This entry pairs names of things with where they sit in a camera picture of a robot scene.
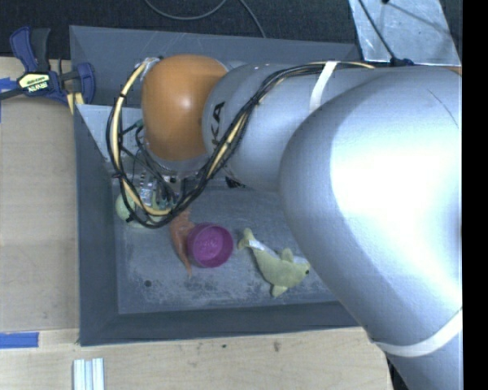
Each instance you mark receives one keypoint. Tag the pale wood flat board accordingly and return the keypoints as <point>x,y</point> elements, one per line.
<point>36,217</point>

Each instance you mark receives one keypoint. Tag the orange toy carrot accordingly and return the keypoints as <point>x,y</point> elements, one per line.
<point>179,238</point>

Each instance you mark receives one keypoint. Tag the pale green ball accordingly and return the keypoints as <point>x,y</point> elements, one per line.
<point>121,210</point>

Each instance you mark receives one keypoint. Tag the purple plastic cup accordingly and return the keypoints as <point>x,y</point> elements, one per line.
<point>211,247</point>

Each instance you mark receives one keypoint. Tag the green toy dolphin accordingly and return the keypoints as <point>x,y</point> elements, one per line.
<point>278,272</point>

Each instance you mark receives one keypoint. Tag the grey metal bin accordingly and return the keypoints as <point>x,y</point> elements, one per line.
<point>154,295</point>

